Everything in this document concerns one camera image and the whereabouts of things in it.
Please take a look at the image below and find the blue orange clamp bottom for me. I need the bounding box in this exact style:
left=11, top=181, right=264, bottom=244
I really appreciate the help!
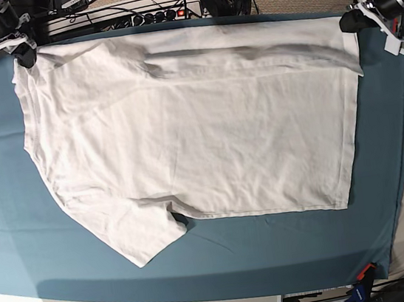
left=344, top=262, right=377, bottom=302

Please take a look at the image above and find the white T-shirt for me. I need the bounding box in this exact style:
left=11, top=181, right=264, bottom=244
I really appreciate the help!
left=13, top=17, right=363, bottom=267

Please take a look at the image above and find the blue table cloth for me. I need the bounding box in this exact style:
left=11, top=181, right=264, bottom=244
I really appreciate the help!
left=0, top=29, right=404, bottom=302

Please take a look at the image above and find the black power strip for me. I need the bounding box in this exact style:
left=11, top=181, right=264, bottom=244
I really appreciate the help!
left=131, top=8, right=187, bottom=27

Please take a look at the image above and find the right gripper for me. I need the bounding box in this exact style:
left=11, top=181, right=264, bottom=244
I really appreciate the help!
left=0, top=4, right=37, bottom=69

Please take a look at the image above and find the orange black clamp top right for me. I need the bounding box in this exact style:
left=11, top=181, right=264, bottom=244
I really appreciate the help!
left=391, top=13, right=404, bottom=39

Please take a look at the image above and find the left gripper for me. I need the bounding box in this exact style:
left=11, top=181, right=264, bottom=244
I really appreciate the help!
left=339, top=0, right=404, bottom=34

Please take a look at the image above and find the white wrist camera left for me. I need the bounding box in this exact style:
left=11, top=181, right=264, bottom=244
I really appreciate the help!
left=384, top=35, right=404, bottom=55

